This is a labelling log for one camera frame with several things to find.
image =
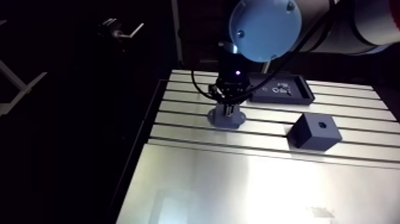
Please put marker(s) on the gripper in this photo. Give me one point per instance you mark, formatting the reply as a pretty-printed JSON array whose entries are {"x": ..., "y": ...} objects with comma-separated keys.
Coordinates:
[{"x": 232, "y": 79}]

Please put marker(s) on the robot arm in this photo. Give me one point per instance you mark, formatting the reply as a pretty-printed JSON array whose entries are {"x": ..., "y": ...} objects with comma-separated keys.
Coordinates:
[{"x": 265, "y": 29}]

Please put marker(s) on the dark blue-grey housing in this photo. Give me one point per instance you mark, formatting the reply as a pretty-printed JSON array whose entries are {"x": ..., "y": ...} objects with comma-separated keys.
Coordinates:
[{"x": 225, "y": 121}]

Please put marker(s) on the dark blue-grey tray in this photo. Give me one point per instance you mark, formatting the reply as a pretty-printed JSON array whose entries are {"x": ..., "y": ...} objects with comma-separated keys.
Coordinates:
[{"x": 300, "y": 94}]

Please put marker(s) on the dark blue-grey block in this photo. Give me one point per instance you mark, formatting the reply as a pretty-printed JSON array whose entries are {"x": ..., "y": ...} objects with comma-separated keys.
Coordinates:
[{"x": 314, "y": 134}]

